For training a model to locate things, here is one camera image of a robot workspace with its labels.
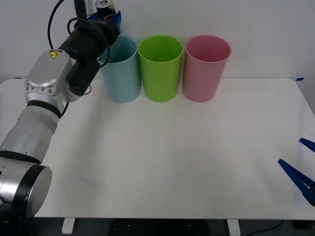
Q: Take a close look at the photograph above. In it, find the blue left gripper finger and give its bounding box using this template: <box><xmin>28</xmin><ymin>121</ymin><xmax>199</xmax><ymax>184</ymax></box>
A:
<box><xmin>87</xmin><ymin>12</ymin><xmax>107</xmax><ymax>22</ymax></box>
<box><xmin>108</xmin><ymin>11</ymin><xmax>123</xmax><ymax>32</ymax></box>

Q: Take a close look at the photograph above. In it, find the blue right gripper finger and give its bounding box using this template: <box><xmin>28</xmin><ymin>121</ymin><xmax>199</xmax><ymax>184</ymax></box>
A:
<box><xmin>298</xmin><ymin>137</ymin><xmax>315</xmax><ymax>153</ymax></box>
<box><xmin>278</xmin><ymin>158</ymin><xmax>315</xmax><ymax>207</ymax></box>

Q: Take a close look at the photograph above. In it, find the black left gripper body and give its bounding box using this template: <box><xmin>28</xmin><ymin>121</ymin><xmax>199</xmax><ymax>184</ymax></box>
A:
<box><xmin>73</xmin><ymin>18</ymin><xmax>121</xmax><ymax>48</ymax></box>

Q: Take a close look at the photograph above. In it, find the dark drink can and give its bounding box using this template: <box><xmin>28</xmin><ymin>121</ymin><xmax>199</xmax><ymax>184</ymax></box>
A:
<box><xmin>94</xmin><ymin>0</ymin><xmax>116</xmax><ymax>22</ymax></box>

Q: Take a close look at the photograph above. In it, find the pale blue plastic bin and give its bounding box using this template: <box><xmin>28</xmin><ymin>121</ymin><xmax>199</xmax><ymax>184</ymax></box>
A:
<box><xmin>99</xmin><ymin>36</ymin><xmax>141</xmax><ymax>103</ymax></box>

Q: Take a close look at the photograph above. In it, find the green plastic bin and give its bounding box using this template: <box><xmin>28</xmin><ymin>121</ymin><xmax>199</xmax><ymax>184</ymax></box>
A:
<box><xmin>137</xmin><ymin>35</ymin><xmax>184</xmax><ymax>103</ymax></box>

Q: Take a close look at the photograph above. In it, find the white table foot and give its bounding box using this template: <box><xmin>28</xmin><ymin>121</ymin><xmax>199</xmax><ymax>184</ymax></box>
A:
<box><xmin>226</xmin><ymin>219</ymin><xmax>241</xmax><ymax>236</ymax></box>
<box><xmin>61</xmin><ymin>218</ymin><xmax>75</xmax><ymax>234</ymax></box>

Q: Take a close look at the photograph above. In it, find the pink plastic bin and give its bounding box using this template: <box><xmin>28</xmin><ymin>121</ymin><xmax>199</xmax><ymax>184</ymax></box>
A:
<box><xmin>182</xmin><ymin>34</ymin><xmax>232</xmax><ymax>103</ymax></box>

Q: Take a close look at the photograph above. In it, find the black floor cable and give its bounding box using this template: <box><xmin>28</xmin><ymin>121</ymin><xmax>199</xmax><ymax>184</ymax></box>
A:
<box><xmin>242</xmin><ymin>219</ymin><xmax>284</xmax><ymax>236</ymax></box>

